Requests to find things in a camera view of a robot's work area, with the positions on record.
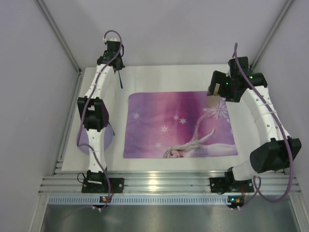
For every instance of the lilac plastic plate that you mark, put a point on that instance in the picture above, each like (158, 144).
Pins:
(105, 141)

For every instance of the purple Frozen placemat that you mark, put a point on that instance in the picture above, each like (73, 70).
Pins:
(172, 125)

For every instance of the aluminium mounting rail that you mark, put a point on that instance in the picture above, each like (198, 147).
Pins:
(160, 182)

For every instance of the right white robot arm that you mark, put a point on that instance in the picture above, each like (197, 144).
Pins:
(270, 146)

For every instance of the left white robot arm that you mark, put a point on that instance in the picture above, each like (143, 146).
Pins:
(93, 112)

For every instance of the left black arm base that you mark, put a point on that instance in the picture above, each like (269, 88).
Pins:
(97, 183)

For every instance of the blue metal spoon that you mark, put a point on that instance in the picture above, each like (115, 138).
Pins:
(120, 80)

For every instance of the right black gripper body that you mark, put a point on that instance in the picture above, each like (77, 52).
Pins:
(215, 83)

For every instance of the perforated cable duct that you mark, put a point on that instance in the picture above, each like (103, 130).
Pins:
(144, 200)

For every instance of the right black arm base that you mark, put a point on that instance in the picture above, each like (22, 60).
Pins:
(228, 184)

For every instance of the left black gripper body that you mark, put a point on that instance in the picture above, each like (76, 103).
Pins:
(118, 66)

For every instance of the beige paper cup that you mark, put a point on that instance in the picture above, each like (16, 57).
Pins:
(214, 99)

